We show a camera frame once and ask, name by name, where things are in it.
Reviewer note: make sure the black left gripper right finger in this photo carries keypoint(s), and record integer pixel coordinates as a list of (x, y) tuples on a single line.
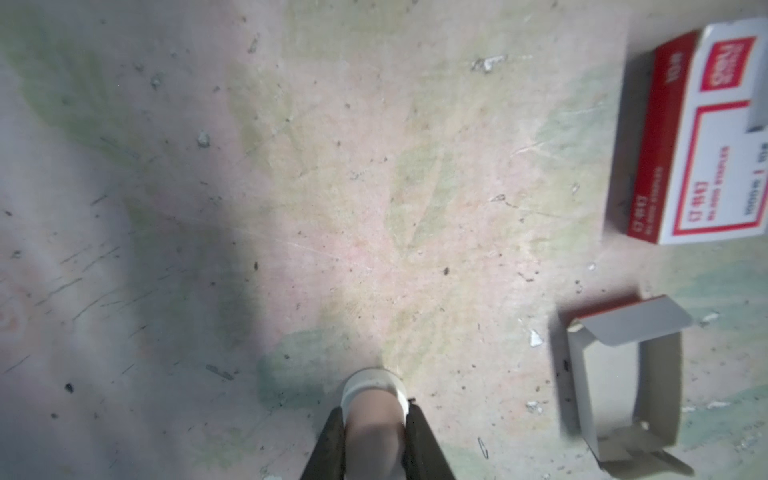
[(423, 459)]

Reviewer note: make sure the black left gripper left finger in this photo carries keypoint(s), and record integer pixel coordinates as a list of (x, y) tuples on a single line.
[(327, 460)]

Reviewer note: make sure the cardboard staple tray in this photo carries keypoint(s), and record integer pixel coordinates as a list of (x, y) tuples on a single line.
[(627, 368)]

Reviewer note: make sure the red staple box sleeve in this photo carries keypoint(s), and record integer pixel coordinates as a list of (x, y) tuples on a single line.
[(702, 166)]

